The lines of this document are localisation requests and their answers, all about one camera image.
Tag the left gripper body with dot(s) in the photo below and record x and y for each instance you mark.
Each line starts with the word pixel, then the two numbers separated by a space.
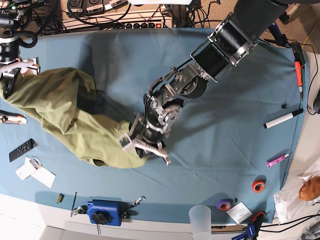
pixel 157 148

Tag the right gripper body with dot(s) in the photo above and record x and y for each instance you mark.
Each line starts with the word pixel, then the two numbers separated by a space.
pixel 12 68

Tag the olive green t-shirt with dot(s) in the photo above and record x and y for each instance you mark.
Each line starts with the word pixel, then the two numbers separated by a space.
pixel 51 98

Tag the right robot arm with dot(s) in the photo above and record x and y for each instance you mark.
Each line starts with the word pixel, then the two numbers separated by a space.
pixel 15 17

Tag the orange white utility knife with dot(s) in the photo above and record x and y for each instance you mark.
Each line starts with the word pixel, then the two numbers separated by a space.
pixel 12 118

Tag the silver carabiner clip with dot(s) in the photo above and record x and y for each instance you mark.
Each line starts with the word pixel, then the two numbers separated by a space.
pixel 137 202

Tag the black remote control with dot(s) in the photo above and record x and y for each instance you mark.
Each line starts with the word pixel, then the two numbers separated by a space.
pixel 21 150

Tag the blue clamp block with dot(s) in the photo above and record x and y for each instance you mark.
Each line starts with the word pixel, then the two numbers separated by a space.
pixel 104 212

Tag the black zip tie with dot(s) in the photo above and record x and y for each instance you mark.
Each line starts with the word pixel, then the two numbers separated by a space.
pixel 73 203

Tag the blue table cloth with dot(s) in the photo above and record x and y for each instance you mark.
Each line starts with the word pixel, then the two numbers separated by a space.
pixel 218 146

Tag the white card stack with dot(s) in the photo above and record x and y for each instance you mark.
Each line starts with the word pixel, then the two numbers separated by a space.
pixel 30 166

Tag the clear plastic cup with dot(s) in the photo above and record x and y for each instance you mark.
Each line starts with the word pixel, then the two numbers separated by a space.
pixel 200 220

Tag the small green battery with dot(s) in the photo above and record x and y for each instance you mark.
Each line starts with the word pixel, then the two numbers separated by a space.
pixel 60 198

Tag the purple tape roll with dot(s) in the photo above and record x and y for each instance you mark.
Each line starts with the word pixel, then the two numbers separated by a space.
pixel 224 204

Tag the white paper sheet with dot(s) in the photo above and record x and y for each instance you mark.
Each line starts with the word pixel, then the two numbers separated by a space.
pixel 44 176

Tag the white paper card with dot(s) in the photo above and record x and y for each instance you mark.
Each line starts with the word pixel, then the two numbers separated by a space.
pixel 239 213

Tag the red tape roll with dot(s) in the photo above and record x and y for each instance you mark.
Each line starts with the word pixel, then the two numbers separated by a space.
pixel 258 186

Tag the white black marker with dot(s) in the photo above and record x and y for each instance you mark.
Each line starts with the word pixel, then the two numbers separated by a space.
pixel 283 118

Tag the white power strip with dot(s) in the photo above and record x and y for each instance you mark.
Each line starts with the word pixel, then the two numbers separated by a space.
pixel 130 20

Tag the pink glue tube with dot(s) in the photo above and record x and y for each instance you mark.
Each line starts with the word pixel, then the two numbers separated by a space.
pixel 275 161

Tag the blue bar clamp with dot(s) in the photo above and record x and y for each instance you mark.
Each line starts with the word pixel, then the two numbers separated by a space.
pixel 252 230

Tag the small black clip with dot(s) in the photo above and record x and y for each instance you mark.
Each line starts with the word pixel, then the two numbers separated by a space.
pixel 284 105

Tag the white plastic bag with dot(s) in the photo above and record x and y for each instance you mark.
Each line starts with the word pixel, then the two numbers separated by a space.
pixel 287 201

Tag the blue black clamp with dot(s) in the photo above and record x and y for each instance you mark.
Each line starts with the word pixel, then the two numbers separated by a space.
pixel 279 38

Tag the brown bread item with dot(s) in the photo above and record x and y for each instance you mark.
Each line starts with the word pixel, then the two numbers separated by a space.
pixel 310 189

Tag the orange black screwdriver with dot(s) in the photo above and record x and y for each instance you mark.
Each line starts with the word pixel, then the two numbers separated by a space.
pixel 299 63

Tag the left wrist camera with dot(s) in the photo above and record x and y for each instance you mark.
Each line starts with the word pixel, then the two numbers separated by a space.
pixel 125 143

